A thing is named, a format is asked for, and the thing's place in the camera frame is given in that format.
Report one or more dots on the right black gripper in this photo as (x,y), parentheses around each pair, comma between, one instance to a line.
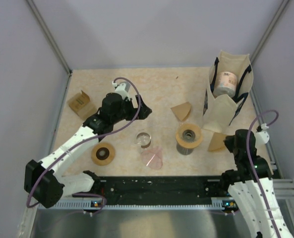
(228,141)

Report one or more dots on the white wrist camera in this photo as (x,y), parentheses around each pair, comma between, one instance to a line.
(122,89)
(262,136)

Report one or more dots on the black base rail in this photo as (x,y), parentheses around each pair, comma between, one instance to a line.
(166,190)

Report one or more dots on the small cardboard box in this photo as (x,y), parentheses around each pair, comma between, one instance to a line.
(81,104)

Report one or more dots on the cream canvas tote bag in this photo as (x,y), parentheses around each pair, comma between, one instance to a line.
(220,111)

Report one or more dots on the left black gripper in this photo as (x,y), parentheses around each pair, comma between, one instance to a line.
(144,111)

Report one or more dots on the pink paper roll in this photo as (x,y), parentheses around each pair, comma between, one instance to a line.
(226,84)

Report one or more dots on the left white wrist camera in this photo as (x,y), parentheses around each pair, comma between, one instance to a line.
(122,89)

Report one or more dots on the brown paper filter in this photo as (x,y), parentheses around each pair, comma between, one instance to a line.
(182,111)
(217,142)

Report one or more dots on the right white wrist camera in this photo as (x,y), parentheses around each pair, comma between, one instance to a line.
(262,136)

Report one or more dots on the dark glass carafe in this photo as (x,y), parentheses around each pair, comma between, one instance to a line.
(185,148)

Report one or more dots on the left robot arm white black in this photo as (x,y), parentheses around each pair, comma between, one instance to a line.
(44,180)

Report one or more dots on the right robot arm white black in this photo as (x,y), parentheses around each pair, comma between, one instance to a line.
(251,186)

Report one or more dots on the clear glass cup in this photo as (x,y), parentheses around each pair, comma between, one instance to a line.
(143,139)

